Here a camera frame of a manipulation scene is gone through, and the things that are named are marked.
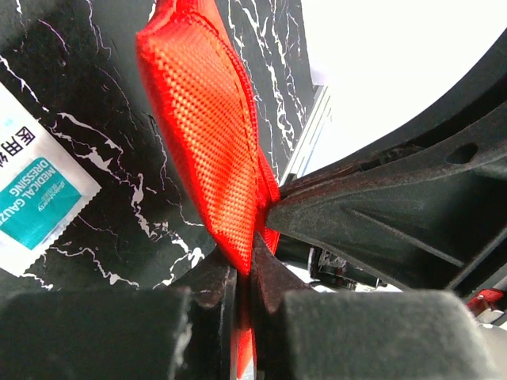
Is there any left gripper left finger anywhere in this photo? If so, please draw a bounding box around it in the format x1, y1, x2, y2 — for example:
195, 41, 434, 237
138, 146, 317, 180
1, 251, 238, 379

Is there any red first aid pouch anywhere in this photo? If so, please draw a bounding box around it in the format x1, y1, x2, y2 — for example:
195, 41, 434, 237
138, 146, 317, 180
135, 1, 280, 379

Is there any medical gauze packet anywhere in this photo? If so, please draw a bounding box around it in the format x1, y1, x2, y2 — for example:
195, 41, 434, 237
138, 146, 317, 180
0, 87, 101, 276

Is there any aluminium frame rail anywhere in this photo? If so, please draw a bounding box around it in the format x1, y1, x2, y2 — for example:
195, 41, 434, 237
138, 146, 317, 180
279, 85, 332, 186

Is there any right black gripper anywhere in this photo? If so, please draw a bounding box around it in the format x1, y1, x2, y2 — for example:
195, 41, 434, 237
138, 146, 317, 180
263, 27, 507, 329

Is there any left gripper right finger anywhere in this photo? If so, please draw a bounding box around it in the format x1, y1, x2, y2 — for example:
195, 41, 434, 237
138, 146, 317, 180
250, 235, 506, 379

